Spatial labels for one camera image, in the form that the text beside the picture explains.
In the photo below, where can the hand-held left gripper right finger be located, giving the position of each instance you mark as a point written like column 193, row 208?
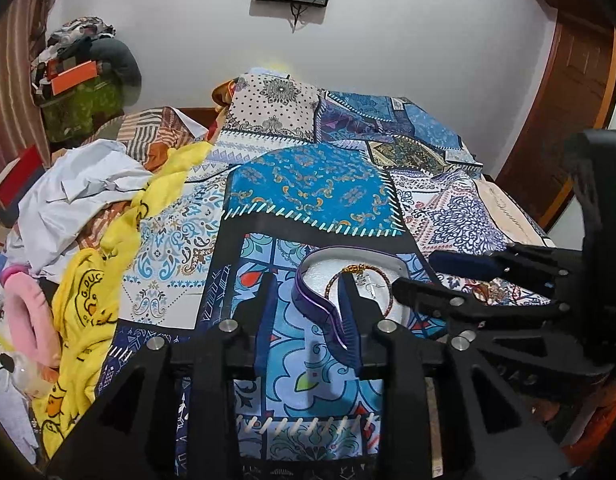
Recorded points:
column 355, row 350

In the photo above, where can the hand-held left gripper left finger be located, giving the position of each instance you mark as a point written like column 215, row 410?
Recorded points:
column 267, row 320

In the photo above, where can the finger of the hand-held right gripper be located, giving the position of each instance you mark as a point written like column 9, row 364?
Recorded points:
column 438, row 300
column 528, row 267

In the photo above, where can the purple heart-shaped jewelry box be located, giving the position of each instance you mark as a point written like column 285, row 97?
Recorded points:
column 328, row 280

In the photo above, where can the wooden door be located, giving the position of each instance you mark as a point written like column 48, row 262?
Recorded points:
column 563, row 110

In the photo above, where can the blue patchwork blanket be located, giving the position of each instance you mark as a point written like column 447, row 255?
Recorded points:
column 308, row 185

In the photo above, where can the yellow duck-print garment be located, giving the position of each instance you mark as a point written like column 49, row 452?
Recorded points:
column 88, row 285

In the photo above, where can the orange striped quilt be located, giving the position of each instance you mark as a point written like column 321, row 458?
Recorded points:
column 148, row 132

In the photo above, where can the white cloth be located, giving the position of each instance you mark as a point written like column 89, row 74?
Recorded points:
column 78, row 185

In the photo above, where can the pink cloth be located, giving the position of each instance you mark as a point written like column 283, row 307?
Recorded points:
column 28, row 320

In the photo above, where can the red box with white lid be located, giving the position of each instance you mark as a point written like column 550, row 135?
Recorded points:
column 23, row 175

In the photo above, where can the green patterned bag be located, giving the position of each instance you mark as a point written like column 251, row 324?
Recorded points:
column 73, row 110

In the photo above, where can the grey-green garment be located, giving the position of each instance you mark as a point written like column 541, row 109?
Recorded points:
column 120, row 60

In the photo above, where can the orange box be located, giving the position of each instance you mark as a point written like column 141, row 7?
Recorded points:
column 73, row 76

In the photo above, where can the pile of clothes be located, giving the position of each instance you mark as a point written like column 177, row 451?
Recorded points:
column 80, row 30

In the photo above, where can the striped brown curtain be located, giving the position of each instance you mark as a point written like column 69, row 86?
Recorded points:
column 18, row 60

